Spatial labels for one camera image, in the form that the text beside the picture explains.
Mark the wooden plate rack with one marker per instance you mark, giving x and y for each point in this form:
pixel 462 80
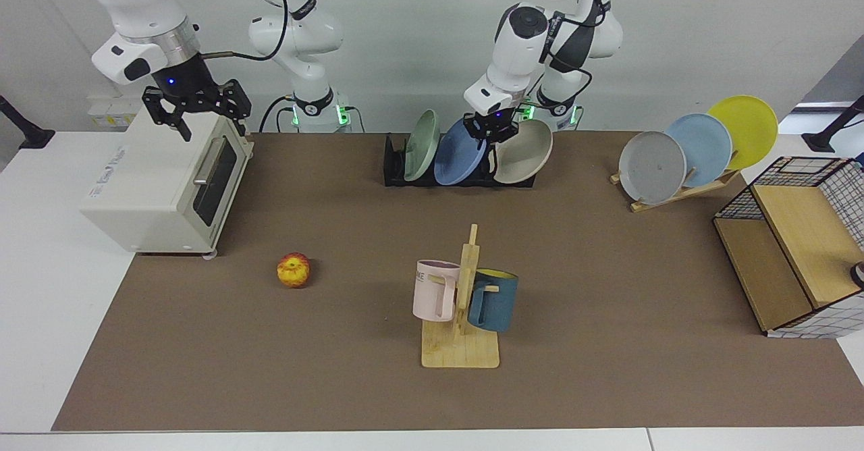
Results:
pixel 682 194

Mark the pale toaster oven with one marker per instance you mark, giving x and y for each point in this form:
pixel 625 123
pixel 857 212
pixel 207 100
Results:
pixel 148 194

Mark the grey plate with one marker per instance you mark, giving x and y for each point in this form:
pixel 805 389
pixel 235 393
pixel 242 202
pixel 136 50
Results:
pixel 651 167

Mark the yellow plate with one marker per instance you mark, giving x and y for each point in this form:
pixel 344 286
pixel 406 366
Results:
pixel 746 127

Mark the pink cup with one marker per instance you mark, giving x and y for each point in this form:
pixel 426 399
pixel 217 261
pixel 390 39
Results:
pixel 428 296

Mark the black dish rack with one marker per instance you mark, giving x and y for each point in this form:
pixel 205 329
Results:
pixel 395 167

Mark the wooden cup stand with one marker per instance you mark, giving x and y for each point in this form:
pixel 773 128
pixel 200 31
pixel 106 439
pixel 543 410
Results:
pixel 459 353

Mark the beige plate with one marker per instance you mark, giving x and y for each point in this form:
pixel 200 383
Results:
pixel 523 154

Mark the light blue plate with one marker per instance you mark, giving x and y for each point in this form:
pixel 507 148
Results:
pixel 705 147

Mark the green plate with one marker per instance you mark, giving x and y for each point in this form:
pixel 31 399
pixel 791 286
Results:
pixel 420 147

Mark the dark teal cup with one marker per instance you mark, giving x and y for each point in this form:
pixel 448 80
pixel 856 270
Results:
pixel 496 306

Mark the brown table cloth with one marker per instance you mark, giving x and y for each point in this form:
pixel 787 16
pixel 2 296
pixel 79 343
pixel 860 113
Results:
pixel 607 336

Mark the red yellow apple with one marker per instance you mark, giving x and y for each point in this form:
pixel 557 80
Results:
pixel 293 270

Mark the white wall socket strip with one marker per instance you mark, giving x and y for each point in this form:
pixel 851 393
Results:
pixel 108 110

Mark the black camera stand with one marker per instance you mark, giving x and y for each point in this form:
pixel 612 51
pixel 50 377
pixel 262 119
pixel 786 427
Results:
pixel 34 137
pixel 820 142

